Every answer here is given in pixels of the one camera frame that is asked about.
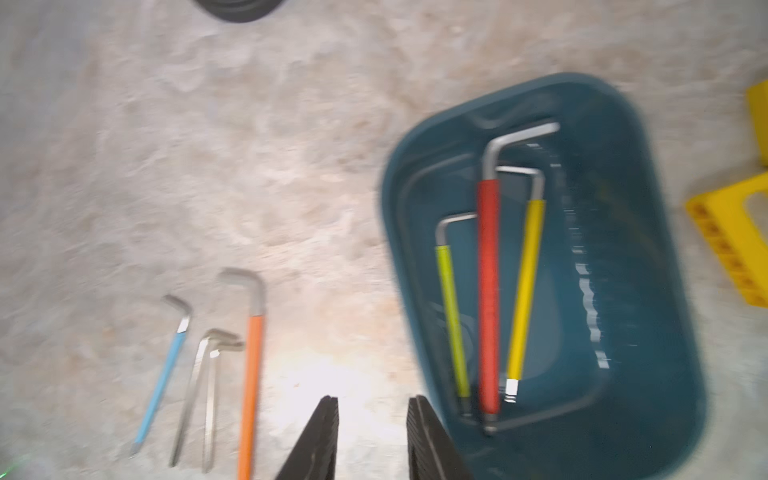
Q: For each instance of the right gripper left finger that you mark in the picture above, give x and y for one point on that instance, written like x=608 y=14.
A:
x=314 y=455

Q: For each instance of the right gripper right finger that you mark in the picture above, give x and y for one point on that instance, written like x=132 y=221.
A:
x=431 y=452

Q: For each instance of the green hex key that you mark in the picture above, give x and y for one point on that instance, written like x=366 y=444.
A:
x=451 y=309

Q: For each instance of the orange hex key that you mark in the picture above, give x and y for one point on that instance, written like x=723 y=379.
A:
x=256 y=288

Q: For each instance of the bare steel hex key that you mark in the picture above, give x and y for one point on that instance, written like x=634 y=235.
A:
x=212 y=399
x=205 y=345

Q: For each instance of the yellow hex key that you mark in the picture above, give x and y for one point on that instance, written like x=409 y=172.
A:
x=532 y=233

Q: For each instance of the red hex key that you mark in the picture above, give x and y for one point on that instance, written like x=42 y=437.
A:
x=488 y=217

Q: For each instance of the blue hex key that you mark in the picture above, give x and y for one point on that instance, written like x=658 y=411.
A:
x=186 y=312

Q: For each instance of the teal storage box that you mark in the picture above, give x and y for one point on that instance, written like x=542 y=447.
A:
x=612 y=386

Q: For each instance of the yellow plastic triangle stand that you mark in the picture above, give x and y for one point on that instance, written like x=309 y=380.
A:
x=723 y=220

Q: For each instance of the microphone on black stand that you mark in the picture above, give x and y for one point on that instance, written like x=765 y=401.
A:
x=239 y=11

